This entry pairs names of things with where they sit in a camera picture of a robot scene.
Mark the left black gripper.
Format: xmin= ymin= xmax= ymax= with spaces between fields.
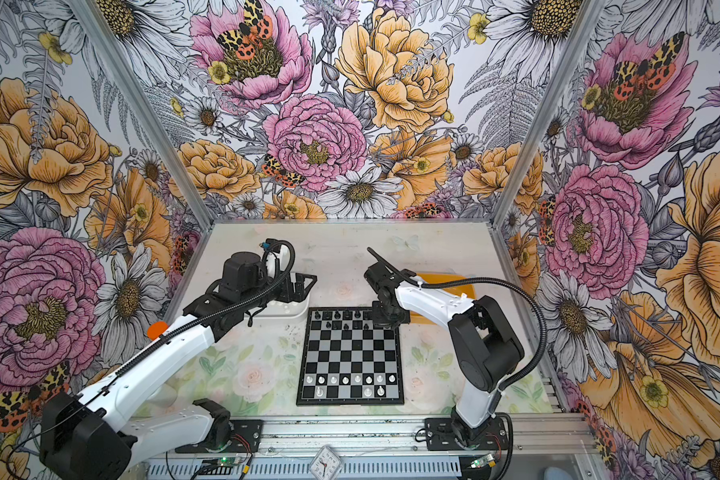
xmin=242 ymin=270 xmax=316 ymax=310

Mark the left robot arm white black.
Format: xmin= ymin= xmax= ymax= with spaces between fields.
xmin=39 ymin=239 xmax=316 ymax=479

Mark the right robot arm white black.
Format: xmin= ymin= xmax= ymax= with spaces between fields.
xmin=364 ymin=261 xmax=525 ymax=449

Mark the white plastic bin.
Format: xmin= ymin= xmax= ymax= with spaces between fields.
xmin=253 ymin=294 xmax=310 ymax=322

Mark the black and white chessboard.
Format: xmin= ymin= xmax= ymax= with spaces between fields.
xmin=296 ymin=307 xmax=405 ymax=406

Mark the yellow plastic bin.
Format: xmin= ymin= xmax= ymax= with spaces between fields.
xmin=410 ymin=272 xmax=476 ymax=325

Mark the small white analog clock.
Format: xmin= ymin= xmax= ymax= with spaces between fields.
xmin=309 ymin=445 xmax=343 ymax=480

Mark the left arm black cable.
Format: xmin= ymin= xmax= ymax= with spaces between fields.
xmin=65 ymin=238 xmax=298 ymax=415

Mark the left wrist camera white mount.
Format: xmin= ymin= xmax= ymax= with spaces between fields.
xmin=259 ymin=238 xmax=292 ymax=281

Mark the aluminium frame rail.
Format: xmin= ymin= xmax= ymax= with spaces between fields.
xmin=122 ymin=413 xmax=597 ymax=458

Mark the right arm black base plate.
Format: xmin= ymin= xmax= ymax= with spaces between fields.
xmin=424 ymin=417 xmax=511 ymax=451

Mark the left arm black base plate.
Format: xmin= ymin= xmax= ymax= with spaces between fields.
xmin=175 ymin=419 xmax=264 ymax=454

